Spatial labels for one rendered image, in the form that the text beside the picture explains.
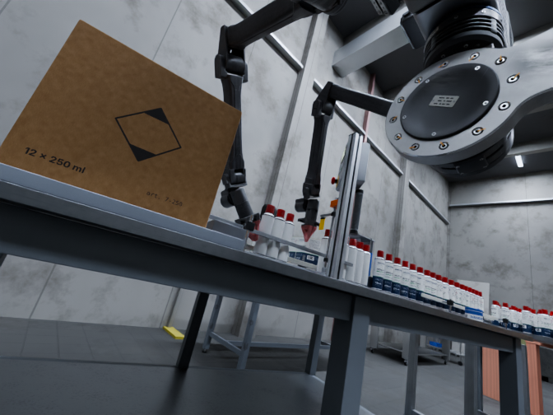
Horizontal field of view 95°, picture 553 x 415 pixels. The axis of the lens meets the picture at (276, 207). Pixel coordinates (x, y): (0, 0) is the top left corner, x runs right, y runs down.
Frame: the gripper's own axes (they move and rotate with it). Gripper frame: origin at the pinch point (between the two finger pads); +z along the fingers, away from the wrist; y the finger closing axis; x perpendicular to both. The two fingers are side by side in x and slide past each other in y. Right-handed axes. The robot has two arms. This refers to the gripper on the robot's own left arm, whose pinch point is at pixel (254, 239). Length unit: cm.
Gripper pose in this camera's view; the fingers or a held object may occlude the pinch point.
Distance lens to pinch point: 98.0
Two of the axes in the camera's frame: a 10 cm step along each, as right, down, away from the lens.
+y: -5.2, 1.2, 8.5
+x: -7.9, 3.2, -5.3
